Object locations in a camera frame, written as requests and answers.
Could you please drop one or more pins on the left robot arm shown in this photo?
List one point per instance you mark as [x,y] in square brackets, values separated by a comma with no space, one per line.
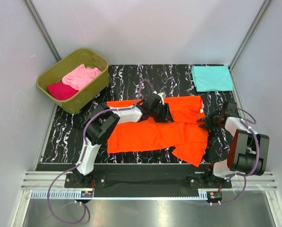
[102,122]

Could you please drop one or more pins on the aluminium frame post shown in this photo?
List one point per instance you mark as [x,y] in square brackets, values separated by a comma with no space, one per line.
[42,29]
[259,16]

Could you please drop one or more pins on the magenta t shirt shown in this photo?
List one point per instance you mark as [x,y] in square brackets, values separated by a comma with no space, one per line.
[61,91]

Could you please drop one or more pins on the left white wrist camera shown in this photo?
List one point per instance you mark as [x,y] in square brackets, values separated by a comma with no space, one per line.
[162,95]

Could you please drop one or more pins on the slotted cable duct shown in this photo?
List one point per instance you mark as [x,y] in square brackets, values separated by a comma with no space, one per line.
[193,195]

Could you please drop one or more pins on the orange t shirt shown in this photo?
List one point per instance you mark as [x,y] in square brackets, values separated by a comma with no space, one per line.
[184,134]

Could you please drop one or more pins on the folded teal t shirt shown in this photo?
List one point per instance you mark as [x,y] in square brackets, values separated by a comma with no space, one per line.
[212,78]

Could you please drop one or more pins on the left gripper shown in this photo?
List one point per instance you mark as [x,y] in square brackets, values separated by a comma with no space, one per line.
[166,117]

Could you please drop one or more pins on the right aluminium frame post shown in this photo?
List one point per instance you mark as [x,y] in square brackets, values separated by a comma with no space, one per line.
[259,16]

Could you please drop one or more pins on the pink t shirt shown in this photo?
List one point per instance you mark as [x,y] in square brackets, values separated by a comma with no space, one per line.
[80,77]

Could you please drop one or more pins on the olive green plastic bin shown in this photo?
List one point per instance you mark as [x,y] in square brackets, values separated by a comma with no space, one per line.
[66,65]

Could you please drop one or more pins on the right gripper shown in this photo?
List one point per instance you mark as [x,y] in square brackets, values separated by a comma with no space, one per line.
[206,121]

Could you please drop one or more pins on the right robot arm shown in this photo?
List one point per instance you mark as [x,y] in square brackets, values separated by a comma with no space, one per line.
[248,152]

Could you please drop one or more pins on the left aluminium frame post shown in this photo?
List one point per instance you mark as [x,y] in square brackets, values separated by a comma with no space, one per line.
[42,29]

